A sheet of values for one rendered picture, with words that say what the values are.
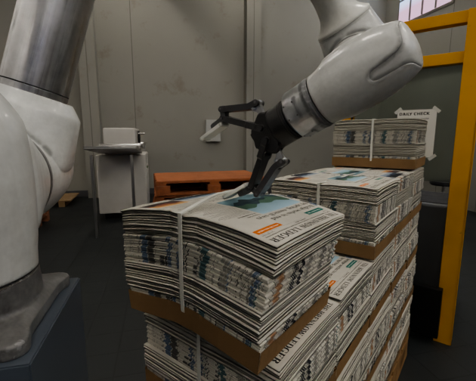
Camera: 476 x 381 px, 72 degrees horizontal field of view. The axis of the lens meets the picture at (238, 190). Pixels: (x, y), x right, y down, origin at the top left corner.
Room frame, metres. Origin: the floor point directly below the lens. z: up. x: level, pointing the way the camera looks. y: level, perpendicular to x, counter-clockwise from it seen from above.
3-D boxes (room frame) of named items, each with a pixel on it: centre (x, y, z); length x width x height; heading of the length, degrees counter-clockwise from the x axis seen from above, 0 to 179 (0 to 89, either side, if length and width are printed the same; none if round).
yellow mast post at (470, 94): (1.79, -1.23, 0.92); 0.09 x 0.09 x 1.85; 53
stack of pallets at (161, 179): (3.40, 0.34, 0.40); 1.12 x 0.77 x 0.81; 104
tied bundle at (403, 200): (1.41, -0.53, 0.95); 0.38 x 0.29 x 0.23; 52
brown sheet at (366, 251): (1.17, -0.35, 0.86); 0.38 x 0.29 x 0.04; 53
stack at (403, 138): (1.65, -0.71, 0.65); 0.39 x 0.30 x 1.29; 53
